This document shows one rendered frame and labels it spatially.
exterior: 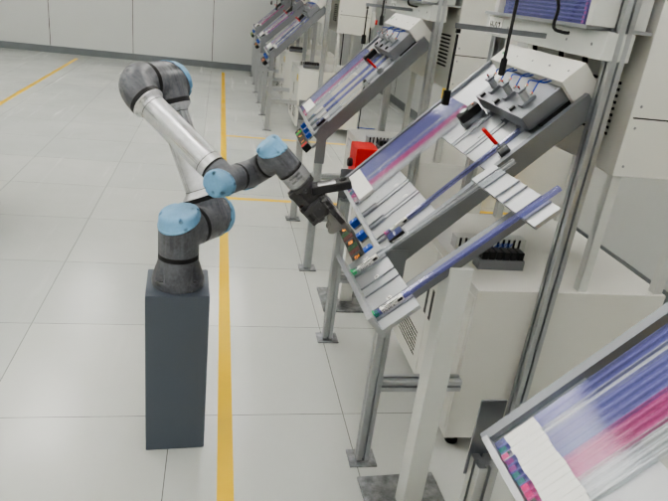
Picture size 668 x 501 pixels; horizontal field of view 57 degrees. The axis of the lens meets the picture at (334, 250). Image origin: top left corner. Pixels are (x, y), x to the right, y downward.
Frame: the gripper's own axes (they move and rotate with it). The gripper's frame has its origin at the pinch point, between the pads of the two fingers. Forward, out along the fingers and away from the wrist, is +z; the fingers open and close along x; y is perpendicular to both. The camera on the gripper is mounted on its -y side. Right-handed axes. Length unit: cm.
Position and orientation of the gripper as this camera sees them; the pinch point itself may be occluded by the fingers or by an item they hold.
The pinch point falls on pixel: (349, 227)
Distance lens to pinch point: 181.0
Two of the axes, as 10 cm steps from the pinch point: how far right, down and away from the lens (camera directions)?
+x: 1.6, 4.1, -9.0
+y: -7.8, 6.1, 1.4
